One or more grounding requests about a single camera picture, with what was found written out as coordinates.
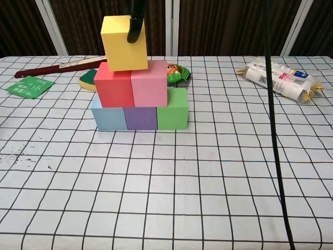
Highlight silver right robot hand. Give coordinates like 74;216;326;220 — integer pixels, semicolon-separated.
126;0;145;44

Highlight yellow foam cube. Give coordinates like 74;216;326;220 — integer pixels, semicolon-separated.
100;15;149;72

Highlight pink foam cube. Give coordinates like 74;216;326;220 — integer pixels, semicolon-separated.
131;60;168;107

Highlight red foam cube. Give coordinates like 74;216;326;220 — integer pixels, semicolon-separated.
94;62;135;108

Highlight purple foam cube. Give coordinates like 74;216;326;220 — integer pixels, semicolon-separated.
123;106;158;131

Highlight light blue foam cube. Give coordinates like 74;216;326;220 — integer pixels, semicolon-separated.
91;93;128;131

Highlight green foam cube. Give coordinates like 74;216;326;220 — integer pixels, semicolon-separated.
156;87;189;130

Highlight dark brown curtain panel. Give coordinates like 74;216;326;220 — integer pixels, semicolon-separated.
0;0;58;58
178;0;304;57
293;0;333;57
48;0;167;57

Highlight orange green snack bag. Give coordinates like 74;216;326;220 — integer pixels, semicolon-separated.
166;62;192;84

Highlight green and yellow sponge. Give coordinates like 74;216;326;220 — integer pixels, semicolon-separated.
79;68;99;92

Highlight dark red folded fan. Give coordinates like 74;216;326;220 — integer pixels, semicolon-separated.
14;54;108;79

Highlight green sachet packet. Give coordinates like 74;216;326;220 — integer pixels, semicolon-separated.
5;75;55;99

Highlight white plastic noodle package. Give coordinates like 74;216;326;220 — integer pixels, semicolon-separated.
236;57;323;103

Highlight white partition post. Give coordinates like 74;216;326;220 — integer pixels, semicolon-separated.
165;0;180;57
280;0;317;56
35;0;70;56

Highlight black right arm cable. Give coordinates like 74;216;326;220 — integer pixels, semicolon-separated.
262;0;297;250

